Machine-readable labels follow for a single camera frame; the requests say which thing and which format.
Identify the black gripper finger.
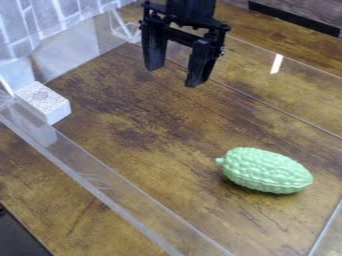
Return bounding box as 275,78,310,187
186,38,219,88
142,23,168,71

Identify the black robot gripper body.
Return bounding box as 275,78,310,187
139,0,231,55

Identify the clear acrylic tray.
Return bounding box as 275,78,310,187
0,5,342,256

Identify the white speckled rectangular block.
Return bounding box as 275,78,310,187
15,81,72,125

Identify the green bumpy bitter gourd toy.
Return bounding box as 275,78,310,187
215,147,314,194

